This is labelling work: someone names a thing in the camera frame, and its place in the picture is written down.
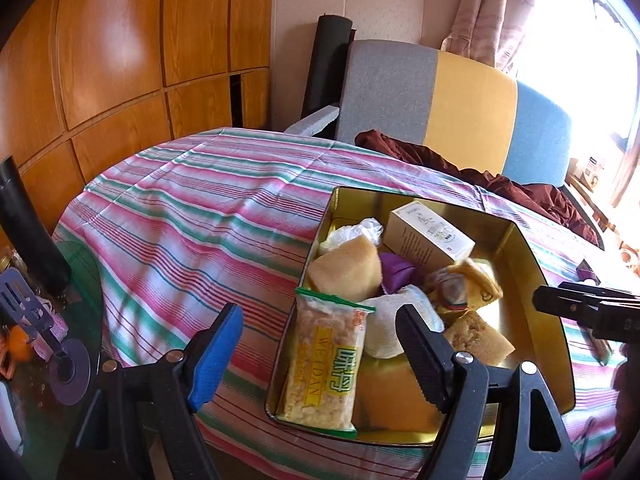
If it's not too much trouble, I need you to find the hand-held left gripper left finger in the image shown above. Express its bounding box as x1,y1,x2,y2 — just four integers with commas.
57,302,244,480

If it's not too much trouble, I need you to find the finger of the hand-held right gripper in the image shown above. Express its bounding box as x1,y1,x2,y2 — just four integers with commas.
557,281,640,305
532,286,640,342

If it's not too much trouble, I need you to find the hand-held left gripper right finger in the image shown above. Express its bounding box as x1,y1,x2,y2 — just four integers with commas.
395,304,583,480

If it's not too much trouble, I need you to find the gold and purple tin box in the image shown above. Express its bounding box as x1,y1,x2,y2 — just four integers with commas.
264,186,576,445

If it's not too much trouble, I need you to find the white towel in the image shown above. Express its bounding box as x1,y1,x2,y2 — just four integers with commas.
360,285,445,359

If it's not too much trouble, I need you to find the yellow-label snack packet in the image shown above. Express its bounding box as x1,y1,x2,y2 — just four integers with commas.
276,287,376,440

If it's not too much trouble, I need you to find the large white plastic-wrapped bundle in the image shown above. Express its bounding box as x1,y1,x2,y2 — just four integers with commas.
320,217,385,256

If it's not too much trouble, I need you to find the dark purple item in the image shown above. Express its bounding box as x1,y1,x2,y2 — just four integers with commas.
576,258,601,283

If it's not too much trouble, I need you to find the brown sponge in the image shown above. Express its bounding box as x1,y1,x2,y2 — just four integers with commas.
442,310,516,361

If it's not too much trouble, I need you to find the small purple package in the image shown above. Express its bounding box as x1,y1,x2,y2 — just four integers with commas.
378,252,416,295

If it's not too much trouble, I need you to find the brown cloth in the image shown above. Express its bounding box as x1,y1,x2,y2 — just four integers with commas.
355,129,601,246

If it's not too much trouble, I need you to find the white product box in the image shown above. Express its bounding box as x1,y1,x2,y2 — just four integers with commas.
582,156,608,188

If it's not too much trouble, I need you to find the yellow sponge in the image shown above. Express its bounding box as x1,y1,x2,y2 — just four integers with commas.
306,237,385,297

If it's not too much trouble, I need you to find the beige carton box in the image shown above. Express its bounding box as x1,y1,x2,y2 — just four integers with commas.
382,201,476,265

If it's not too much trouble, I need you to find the black round disc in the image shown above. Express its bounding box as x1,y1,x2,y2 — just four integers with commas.
47,338,92,406

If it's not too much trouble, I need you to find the striped blanket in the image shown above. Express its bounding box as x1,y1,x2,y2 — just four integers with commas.
52,127,640,480

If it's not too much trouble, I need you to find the slotted spatula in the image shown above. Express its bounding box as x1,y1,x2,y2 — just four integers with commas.
0,267,56,346

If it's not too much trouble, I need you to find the orange object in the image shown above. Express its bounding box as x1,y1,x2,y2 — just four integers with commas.
0,325,32,378

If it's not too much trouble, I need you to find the grey yellow blue sofa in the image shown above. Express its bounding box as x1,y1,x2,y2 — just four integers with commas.
335,39,606,251

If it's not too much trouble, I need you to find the black cylinder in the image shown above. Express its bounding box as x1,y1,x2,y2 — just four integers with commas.
0,156,72,295

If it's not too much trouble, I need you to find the window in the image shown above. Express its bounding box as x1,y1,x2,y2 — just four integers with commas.
515,0,640,161

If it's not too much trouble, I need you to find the beige patterned curtain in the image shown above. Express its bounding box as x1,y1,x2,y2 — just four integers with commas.
440,0,546,76

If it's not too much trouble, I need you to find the black rolled mat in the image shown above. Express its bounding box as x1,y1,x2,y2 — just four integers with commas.
301,14,354,121

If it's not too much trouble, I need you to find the wooden wardrobe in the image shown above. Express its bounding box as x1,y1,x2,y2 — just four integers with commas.
0,0,276,246

